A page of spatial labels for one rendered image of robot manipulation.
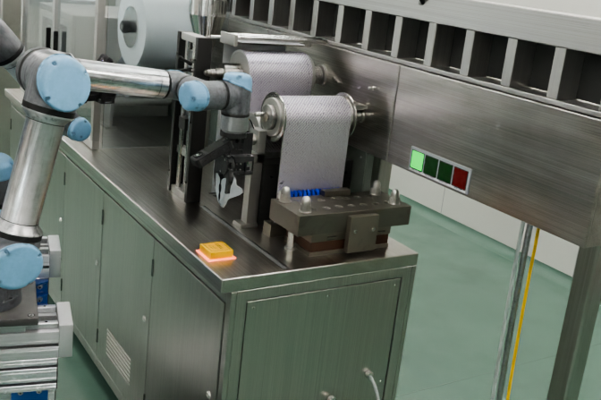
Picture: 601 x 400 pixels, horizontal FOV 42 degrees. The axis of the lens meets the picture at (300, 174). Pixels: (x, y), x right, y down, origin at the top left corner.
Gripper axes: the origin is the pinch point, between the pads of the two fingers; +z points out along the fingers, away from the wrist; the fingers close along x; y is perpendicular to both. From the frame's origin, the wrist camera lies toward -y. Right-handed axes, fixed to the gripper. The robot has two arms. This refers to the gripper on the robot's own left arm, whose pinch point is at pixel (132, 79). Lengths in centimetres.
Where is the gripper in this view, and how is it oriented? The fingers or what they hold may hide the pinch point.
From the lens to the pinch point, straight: 284.0
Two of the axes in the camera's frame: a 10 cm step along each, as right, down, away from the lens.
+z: 7.0, -1.2, 7.1
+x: 6.9, 3.9, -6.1
